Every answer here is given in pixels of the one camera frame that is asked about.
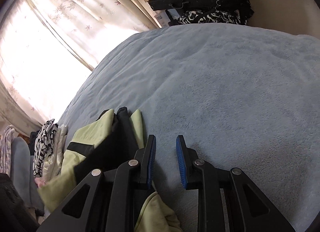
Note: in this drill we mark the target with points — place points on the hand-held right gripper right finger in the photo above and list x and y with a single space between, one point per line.
181 164

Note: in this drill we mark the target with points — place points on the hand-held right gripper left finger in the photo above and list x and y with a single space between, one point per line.
150 164

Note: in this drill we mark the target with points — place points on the green and black hooded jacket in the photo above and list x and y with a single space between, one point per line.
87 134

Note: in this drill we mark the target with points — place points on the black and white hanging clothes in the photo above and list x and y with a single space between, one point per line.
207 16

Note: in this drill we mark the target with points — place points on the purple floral quilt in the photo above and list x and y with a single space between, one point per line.
6 144

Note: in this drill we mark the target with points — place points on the black crumpled garment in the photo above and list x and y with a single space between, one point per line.
33 142

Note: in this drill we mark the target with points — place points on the blue fleece blanket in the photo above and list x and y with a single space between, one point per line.
225 84

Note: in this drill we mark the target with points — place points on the white cardboard box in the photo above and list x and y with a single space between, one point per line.
162 18

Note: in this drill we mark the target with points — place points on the white leaf-print curtain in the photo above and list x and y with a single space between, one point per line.
50 34

